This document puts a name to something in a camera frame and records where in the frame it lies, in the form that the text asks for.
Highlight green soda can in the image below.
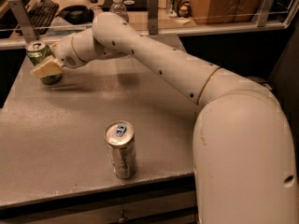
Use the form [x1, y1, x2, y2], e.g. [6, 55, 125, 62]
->
[25, 41, 62, 85]

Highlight black keyboard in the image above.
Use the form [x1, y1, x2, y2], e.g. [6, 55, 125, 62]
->
[27, 0, 59, 35]

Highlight right metal bracket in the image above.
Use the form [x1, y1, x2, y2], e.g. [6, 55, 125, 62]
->
[253, 0, 274, 27]

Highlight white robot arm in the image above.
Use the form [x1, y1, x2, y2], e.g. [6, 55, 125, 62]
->
[33, 12, 298, 224]

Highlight left metal bracket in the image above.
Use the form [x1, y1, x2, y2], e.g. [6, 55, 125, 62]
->
[8, 0, 38, 43]

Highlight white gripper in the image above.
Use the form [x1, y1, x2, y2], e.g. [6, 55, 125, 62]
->
[31, 35, 86, 78]

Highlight small round brown object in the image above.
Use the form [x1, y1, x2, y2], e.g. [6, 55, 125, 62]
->
[178, 6, 189, 18]

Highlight metal bracket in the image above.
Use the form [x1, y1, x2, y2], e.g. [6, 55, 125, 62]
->
[148, 0, 159, 35]
[8, 0, 38, 43]
[253, 0, 274, 27]

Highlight black headphones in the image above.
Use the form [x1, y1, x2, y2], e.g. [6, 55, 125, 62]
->
[58, 5, 94, 24]

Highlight clear glass jar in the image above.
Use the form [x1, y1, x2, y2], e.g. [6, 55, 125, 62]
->
[166, 0, 189, 17]

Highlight silver energy drink can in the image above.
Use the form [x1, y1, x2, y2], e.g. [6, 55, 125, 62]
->
[104, 120, 136, 179]

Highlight middle metal bracket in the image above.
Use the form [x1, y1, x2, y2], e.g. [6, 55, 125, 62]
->
[148, 0, 159, 35]

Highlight clear plastic water bottle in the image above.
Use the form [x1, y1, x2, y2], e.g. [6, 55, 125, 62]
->
[109, 0, 129, 21]

